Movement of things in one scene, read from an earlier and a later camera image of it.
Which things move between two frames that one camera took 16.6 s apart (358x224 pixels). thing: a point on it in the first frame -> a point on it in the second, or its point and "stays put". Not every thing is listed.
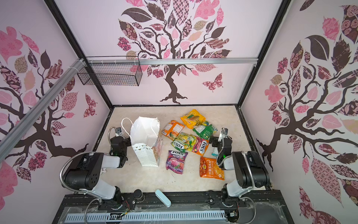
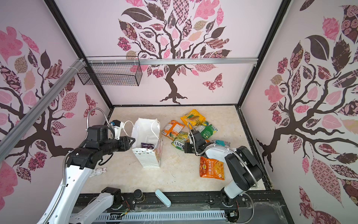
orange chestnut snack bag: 209,168 stays put
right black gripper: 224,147 -> 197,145
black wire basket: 111,71 stays put
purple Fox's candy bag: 175,161 -> 147,145
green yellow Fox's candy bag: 184,142 stays put
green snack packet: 206,132 stays put
